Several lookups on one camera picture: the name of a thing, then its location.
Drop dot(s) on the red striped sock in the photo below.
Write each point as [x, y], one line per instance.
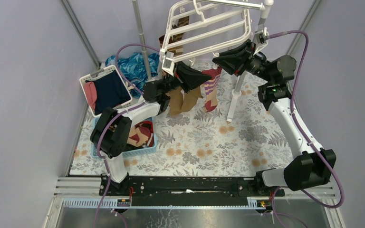
[210, 87]

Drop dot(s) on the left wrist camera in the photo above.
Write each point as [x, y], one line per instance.
[166, 59]

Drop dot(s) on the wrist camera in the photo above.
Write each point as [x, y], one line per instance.
[260, 39]
[166, 59]

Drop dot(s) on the dark navy cloth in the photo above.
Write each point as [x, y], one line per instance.
[111, 92]

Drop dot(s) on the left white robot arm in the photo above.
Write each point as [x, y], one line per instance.
[112, 129]

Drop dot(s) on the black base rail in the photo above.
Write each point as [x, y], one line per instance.
[158, 191]

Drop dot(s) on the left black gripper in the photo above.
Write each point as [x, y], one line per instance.
[180, 76]

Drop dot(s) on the white sock hanger frame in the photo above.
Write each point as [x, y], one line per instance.
[207, 28]

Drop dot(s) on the white laundry basket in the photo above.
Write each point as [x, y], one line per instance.
[99, 74]

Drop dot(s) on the blue patterned cloth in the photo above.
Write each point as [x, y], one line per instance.
[134, 70]

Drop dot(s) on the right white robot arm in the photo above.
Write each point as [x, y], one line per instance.
[312, 164]

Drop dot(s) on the silver drying rack stand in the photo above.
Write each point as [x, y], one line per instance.
[258, 14]

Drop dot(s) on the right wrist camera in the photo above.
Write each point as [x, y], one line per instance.
[260, 39]

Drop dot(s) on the blue laundry basket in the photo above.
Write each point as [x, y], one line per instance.
[144, 149]

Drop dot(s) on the tan ribbed sock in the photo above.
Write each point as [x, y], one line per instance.
[190, 99]

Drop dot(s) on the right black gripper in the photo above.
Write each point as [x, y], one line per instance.
[236, 61]

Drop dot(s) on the pink cloth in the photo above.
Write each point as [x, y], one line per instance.
[91, 94]

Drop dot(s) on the pile of socks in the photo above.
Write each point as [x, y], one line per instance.
[142, 135]

